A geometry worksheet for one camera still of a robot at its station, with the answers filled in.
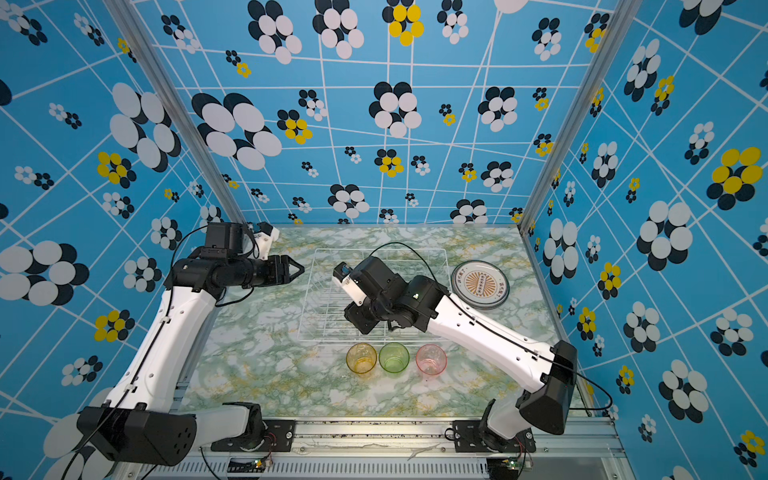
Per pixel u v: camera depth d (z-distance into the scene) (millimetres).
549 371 398
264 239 666
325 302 969
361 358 850
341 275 592
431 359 849
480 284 996
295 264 695
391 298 495
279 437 733
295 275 694
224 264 544
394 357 852
